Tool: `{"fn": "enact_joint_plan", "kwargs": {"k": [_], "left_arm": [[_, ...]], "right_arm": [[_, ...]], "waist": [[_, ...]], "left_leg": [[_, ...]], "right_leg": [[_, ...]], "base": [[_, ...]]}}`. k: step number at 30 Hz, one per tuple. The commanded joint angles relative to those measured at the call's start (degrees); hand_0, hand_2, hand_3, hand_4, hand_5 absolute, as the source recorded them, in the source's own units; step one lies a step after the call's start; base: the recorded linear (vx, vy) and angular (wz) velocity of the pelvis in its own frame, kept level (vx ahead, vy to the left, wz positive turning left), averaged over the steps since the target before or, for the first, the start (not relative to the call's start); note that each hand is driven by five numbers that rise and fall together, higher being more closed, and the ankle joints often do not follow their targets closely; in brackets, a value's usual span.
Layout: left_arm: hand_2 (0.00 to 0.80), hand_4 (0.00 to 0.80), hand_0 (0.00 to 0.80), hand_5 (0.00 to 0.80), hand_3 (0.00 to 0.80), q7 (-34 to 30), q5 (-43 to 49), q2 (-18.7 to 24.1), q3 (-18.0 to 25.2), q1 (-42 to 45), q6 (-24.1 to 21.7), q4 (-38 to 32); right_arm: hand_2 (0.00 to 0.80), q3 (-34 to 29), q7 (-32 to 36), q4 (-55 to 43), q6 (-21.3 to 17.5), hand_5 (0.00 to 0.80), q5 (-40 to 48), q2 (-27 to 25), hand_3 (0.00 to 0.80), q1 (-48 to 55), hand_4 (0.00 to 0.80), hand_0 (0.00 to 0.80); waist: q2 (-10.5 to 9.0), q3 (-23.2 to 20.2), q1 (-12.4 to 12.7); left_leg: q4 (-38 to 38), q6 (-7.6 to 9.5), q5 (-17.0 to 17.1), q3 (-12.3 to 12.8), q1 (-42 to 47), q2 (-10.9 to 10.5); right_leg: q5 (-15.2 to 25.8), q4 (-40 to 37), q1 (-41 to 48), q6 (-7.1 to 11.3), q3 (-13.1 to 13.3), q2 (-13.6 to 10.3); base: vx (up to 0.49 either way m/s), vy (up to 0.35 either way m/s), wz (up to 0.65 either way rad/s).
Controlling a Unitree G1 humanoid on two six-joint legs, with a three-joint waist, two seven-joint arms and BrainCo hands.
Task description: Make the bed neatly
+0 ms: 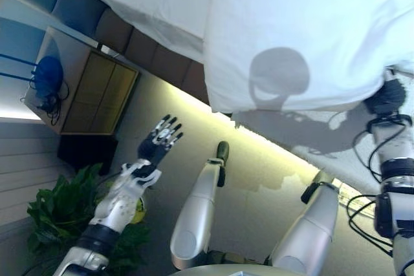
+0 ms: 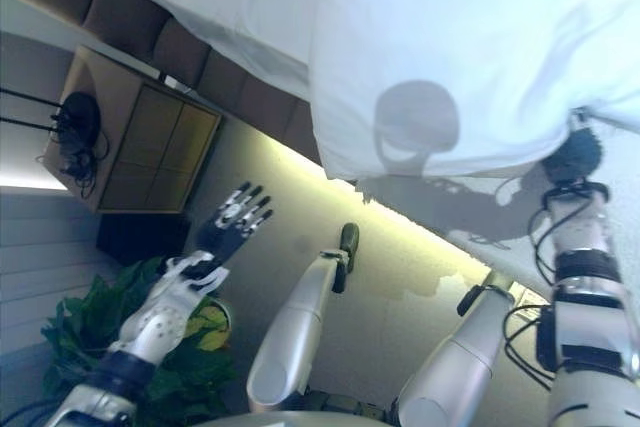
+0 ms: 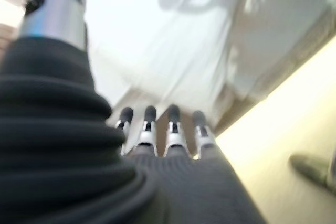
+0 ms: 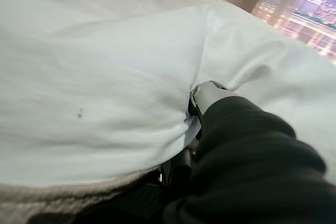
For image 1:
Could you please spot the dark robot right hand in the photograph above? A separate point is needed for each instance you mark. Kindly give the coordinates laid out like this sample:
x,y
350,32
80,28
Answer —
x,y
389,96

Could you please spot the dark robot left hand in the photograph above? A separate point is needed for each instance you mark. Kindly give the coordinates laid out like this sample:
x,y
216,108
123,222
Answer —
x,y
155,146

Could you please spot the white duvet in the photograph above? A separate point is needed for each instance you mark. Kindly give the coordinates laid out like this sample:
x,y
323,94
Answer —
x,y
291,14

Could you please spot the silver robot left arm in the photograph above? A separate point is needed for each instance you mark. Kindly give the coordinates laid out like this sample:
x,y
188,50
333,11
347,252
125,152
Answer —
x,y
113,211

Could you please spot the black box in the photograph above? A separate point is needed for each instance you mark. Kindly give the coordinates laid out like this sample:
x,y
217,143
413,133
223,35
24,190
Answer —
x,y
87,153

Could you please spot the silver robot left leg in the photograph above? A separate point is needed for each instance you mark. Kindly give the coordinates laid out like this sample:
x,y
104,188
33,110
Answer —
x,y
200,208

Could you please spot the silver robot leg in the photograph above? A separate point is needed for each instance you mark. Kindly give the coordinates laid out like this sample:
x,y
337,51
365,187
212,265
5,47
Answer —
x,y
200,208
310,230

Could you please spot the wooden nightstand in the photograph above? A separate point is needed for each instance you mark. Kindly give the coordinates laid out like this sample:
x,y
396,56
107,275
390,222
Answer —
x,y
97,95

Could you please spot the green potted plant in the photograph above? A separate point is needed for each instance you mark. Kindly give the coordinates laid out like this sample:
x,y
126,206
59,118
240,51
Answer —
x,y
61,211

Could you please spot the round black device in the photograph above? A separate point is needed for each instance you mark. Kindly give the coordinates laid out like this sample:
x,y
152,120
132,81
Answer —
x,y
48,74

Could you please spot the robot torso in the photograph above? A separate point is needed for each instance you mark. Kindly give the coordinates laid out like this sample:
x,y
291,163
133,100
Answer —
x,y
239,271

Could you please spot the silver robot right leg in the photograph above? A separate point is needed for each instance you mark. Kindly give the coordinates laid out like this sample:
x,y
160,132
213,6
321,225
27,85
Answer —
x,y
310,230

